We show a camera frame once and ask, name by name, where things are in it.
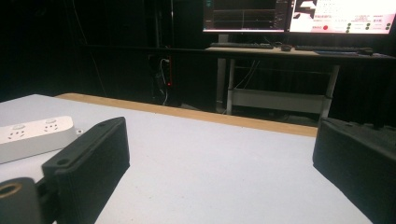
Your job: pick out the black computer tower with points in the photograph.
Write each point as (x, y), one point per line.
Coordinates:
(163, 77)

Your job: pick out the white mat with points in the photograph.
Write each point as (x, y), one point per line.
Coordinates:
(202, 174)

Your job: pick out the black computer mouse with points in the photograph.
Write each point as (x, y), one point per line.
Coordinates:
(286, 48)

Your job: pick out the bright computer monitor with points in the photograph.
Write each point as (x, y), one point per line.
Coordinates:
(342, 15)

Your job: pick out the black keyboard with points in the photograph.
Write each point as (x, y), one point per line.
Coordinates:
(241, 45)
(327, 48)

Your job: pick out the wooden desk with white legs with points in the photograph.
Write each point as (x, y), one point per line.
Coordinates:
(280, 99)

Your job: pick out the white power strip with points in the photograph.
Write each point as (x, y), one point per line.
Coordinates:
(31, 137)

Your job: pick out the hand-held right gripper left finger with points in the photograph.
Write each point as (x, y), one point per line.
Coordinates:
(90, 161)

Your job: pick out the dark computer monitor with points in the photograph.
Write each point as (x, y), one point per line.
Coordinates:
(246, 15)

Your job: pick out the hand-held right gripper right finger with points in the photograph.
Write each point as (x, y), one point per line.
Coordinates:
(358, 161)

